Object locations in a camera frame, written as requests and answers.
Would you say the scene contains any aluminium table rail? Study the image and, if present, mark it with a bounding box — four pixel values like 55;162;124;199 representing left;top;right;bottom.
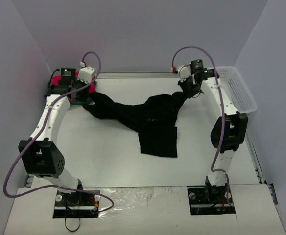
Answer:
98;72;179;79

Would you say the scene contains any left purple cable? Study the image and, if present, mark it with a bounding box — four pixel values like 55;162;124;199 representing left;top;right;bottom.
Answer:
2;51;115;213

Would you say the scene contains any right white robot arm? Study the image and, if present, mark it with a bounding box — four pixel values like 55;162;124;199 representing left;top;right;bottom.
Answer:
173;60;248;202

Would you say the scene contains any purple cable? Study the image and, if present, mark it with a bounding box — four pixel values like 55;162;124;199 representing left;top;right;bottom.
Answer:
171;46;234;205
2;51;115;213

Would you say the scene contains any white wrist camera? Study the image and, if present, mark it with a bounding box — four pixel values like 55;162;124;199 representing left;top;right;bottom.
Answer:
77;62;95;84
172;65;191;79

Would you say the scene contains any white plastic basket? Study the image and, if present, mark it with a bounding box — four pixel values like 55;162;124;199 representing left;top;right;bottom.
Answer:
202;66;257;118

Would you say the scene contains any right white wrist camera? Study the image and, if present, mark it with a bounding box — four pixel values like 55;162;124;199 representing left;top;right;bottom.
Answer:
172;65;191;79

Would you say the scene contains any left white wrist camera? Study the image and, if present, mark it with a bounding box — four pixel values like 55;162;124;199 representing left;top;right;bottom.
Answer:
77;62;95;84

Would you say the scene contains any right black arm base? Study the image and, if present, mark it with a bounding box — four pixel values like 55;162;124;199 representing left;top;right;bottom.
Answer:
187;186;236;216

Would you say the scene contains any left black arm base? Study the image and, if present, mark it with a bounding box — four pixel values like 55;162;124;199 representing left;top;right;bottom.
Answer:
53;190;101;219

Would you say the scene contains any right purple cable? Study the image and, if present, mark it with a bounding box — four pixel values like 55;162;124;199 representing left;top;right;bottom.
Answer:
171;46;234;205

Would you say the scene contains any black t shirt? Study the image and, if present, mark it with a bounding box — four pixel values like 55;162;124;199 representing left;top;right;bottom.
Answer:
82;92;187;158

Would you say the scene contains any folded red t shirt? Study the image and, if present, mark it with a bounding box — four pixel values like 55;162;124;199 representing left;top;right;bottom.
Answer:
50;75;97;93

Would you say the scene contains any black loop cable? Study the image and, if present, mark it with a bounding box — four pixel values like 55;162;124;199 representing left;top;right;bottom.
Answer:
64;216;82;232

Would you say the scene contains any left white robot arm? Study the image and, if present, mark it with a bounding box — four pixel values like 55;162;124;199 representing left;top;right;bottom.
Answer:
18;66;95;205

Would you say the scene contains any folded teal t shirt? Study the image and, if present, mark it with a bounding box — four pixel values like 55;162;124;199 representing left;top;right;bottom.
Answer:
70;97;94;106

